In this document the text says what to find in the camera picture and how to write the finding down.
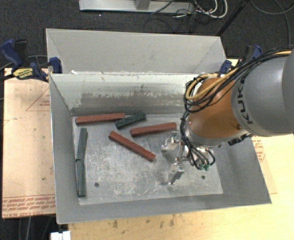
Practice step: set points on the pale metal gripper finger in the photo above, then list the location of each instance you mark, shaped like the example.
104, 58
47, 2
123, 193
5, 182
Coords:
169, 145
175, 174

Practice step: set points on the red-brown flat block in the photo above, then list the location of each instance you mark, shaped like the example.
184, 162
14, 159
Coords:
132, 146
99, 118
153, 129

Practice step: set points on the dark green flat block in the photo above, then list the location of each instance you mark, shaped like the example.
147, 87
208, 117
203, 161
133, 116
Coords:
130, 120
82, 144
81, 179

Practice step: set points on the grey metal bin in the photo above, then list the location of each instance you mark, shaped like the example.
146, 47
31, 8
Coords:
127, 174

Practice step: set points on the brown cardboard board red print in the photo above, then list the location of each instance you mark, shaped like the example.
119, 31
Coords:
27, 139

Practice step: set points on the black cylinder on white bracket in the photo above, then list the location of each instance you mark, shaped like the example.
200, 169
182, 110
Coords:
237, 140

